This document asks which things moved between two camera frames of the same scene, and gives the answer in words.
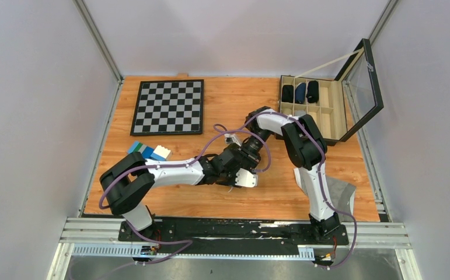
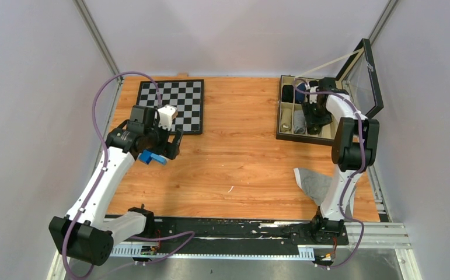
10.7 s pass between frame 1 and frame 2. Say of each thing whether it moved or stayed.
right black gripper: moved
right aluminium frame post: stayed
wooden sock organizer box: stayed
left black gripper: moved
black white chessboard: stayed
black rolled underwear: stayed
